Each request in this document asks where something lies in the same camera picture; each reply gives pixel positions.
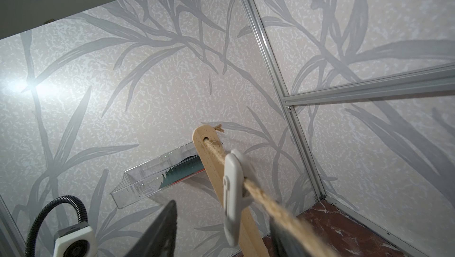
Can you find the wooden hanging rack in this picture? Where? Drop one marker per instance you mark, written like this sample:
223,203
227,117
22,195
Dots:
212,155

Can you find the white clothespin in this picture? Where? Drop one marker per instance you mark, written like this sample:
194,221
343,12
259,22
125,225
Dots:
237,169

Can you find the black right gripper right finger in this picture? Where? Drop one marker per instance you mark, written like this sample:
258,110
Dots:
284,244

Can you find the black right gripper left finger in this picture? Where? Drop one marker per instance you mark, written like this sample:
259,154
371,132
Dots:
159,240

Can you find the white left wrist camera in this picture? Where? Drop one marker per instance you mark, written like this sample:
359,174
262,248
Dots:
76,241

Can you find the green book in shelf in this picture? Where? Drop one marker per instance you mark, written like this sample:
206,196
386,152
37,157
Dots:
186,168

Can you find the clear acrylic wall shelf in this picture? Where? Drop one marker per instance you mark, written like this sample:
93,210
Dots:
144,180

